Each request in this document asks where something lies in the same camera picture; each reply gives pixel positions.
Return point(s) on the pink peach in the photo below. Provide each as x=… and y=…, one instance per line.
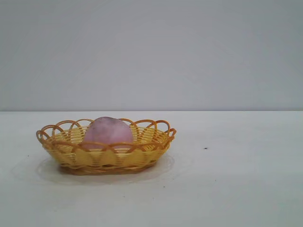
x=106, y=132

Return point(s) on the yellow woven plastic basket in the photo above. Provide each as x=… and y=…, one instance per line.
x=94, y=160

